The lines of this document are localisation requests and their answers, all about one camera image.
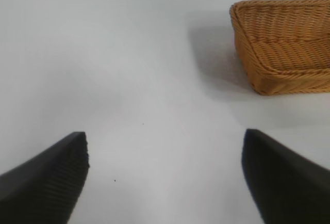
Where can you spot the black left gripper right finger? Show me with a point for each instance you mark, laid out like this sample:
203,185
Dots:
283,182

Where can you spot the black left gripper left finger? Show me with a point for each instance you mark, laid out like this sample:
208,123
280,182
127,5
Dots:
43,182

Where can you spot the tan woven wicker basket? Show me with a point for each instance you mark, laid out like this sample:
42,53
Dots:
283,48

